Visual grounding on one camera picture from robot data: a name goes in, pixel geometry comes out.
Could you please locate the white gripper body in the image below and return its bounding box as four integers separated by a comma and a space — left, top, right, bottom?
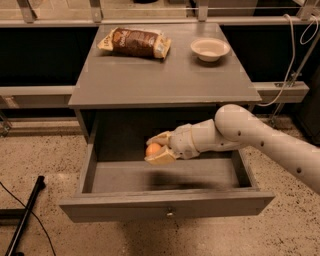
169, 124, 199, 159

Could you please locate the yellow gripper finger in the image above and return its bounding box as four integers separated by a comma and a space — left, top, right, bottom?
146, 131, 171, 146
144, 146, 176, 165

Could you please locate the orange fruit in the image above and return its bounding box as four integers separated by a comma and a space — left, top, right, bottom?
146, 143, 161, 156

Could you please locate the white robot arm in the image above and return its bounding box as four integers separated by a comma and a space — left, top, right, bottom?
145, 104, 320, 194

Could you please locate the open grey top drawer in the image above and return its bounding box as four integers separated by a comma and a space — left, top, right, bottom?
58, 114, 276, 224

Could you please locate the grey wooden cabinet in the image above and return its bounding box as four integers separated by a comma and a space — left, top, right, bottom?
69, 23, 261, 111

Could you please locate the white paper bowl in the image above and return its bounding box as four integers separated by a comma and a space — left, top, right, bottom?
191, 38, 231, 62

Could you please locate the brown chip bag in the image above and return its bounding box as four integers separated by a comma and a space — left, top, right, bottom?
98, 27, 171, 59

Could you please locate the black metal bar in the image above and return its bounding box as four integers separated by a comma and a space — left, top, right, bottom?
0, 176, 45, 256

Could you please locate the metal railing frame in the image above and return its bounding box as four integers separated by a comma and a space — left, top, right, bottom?
1, 0, 319, 109

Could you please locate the thin black cable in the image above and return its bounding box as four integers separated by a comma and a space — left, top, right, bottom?
0, 181, 57, 256

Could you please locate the white cable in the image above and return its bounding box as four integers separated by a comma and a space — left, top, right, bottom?
255, 13, 320, 108

